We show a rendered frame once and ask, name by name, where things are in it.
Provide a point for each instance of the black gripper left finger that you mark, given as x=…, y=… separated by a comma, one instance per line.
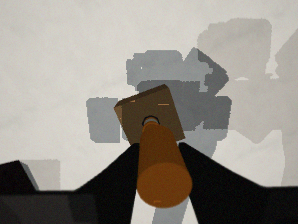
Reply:
x=108, y=198

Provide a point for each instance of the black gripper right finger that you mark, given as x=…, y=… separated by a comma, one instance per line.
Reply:
x=221, y=196

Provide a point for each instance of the brown wooden block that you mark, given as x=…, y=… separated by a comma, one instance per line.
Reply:
x=156, y=102

